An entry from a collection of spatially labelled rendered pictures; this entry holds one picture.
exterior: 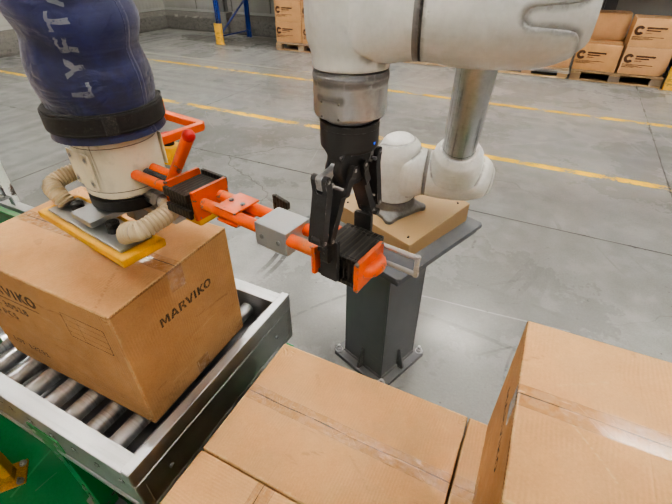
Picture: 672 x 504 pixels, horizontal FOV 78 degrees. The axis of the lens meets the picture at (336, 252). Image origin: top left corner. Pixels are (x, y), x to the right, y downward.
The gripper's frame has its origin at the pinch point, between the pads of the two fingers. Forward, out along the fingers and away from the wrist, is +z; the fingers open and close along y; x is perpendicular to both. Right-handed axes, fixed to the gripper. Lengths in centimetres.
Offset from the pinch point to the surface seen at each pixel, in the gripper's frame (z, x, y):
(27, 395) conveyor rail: 62, -80, 36
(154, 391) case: 56, -48, 17
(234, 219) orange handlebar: 0.3, -21.0, 3.7
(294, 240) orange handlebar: -0.2, -7.9, 3.1
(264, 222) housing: -1.0, -14.5, 2.9
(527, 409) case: 26.7, 31.2, -10.1
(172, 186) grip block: -1.2, -37.3, 3.8
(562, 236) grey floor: 120, 18, -240
